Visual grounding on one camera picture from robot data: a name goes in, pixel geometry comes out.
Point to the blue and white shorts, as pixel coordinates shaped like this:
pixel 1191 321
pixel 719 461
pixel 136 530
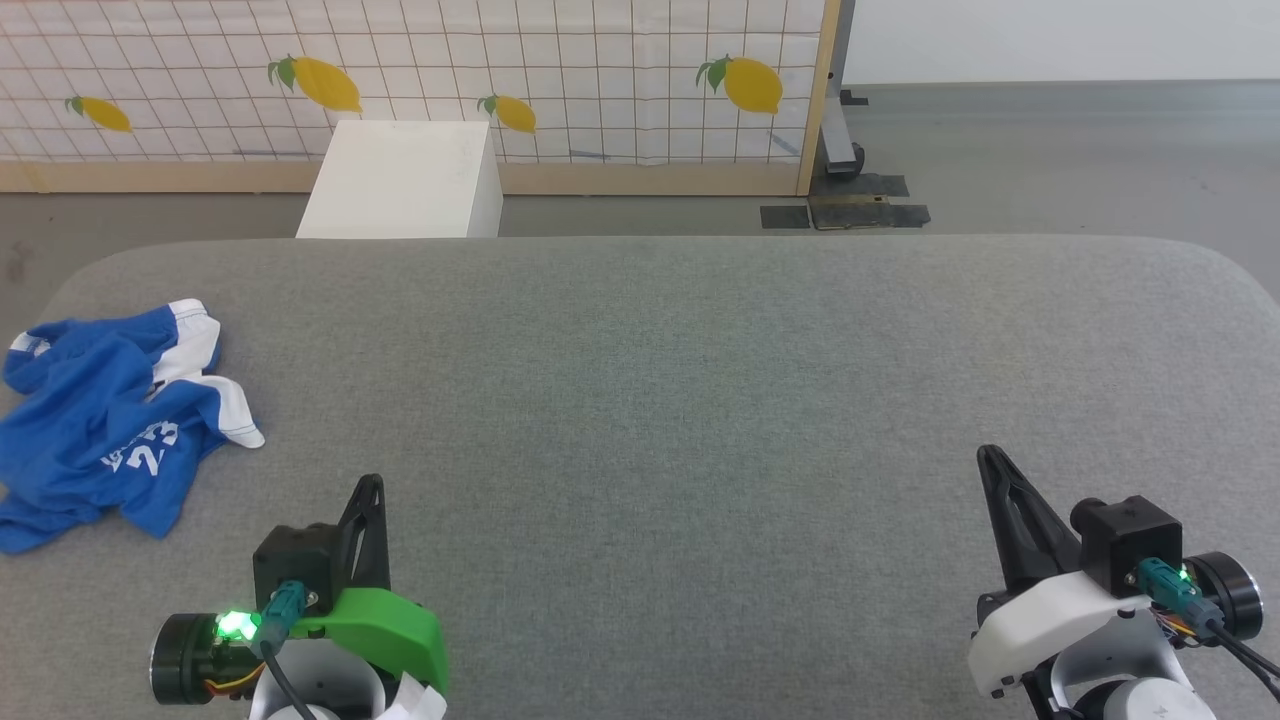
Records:
pixel 90 420

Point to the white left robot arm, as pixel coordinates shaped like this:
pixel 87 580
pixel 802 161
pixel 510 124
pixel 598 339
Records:
pixel 330 690

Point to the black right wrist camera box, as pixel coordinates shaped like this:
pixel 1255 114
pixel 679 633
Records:
pixel 1130 540

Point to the black taped floor plate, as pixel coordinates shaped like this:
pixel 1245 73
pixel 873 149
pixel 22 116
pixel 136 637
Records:
pixel 848 211

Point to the white square box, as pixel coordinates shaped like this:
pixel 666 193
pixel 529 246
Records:
pixel 400 180

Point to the lemon print partition panel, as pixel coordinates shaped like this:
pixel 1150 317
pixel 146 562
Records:
pixel 600 60

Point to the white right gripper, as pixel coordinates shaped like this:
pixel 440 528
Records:
pixel 1050 620

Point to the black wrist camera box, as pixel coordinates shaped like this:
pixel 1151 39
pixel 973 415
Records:
pixel 1130 540
pixel 295 558

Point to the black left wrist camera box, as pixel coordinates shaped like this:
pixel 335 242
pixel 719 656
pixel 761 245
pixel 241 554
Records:
pixel 295 558

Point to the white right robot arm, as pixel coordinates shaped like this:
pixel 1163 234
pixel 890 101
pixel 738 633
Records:
pixel 1130 680

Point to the grey metal wheeled stand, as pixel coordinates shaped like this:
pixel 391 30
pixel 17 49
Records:
pixel 838 150

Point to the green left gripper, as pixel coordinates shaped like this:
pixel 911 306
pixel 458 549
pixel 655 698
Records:
pixel 400 630

